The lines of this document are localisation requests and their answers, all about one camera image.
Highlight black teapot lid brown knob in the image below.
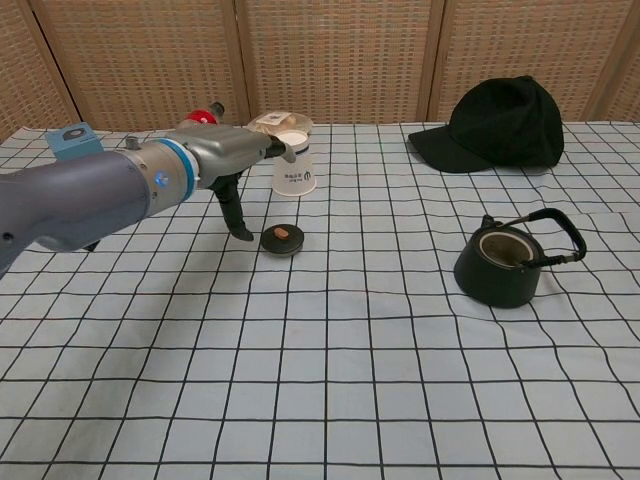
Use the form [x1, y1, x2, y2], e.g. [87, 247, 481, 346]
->
[260, 224, 306, 258]

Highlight black cast iron teapot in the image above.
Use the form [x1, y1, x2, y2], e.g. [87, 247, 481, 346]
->
[453, 207, 587, 309]

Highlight light blue checkered tablecloth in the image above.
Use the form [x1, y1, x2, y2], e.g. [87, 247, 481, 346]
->
[0, 119, 640, 480]

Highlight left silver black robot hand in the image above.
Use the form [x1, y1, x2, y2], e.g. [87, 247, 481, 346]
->
[192, 124, 296, 243]

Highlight white paper cup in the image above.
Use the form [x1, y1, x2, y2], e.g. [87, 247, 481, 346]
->
[272, 129, 318, 197]

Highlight clear bag of snacks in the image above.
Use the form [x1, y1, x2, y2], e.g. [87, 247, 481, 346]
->
[248, 111, 314, 139]

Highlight small blue cardboard box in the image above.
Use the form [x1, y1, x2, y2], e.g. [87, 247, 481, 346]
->
[44, 121, 105, 162]

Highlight black baseball cap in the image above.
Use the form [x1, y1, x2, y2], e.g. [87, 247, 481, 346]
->
[408, 74, 566, 175]

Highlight clear plastic bottle red label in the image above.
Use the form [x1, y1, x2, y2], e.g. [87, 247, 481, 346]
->
[180, 101, 226, 132]

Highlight woven wooden folding screen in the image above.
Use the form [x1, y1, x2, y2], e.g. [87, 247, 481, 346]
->
[0, 0, 640, 142]

